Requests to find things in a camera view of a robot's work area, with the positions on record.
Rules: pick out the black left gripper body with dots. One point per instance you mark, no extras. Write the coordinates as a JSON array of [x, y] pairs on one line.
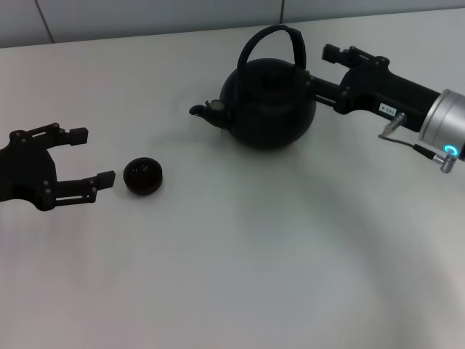
[[25, 174]]

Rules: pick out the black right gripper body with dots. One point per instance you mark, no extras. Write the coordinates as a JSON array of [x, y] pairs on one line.
[[385, 91]]

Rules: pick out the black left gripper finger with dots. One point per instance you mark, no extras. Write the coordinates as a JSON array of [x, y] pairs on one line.
[[79, 136], [106, 179]]

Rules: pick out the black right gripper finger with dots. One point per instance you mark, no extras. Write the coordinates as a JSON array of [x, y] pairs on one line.
[[332, 54], [325, 89]]

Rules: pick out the small black teacup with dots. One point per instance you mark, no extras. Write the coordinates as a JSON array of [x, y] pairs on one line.
[[143, 185]]

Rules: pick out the black round teapot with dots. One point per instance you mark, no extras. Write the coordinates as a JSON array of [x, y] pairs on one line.
[[272, 112]]

